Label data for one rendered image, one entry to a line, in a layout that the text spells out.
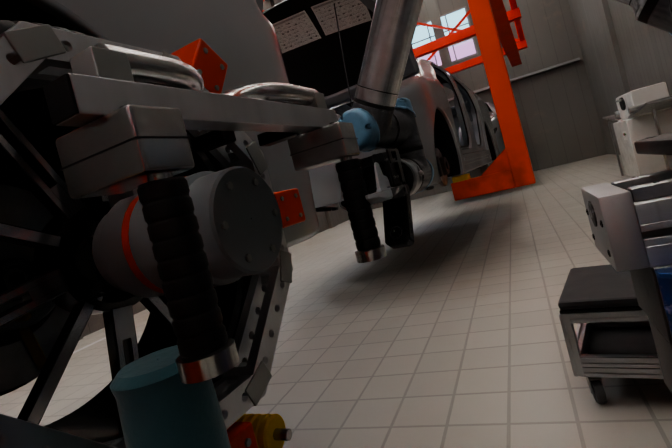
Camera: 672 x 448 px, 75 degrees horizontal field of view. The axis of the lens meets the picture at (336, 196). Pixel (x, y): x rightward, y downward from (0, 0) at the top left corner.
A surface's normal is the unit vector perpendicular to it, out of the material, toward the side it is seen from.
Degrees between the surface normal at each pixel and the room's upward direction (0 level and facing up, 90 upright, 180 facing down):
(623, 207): 90
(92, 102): 90
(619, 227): 90
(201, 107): 90
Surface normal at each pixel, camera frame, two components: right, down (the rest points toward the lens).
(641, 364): -0.55, 0.15
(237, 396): 0.86, -0.22
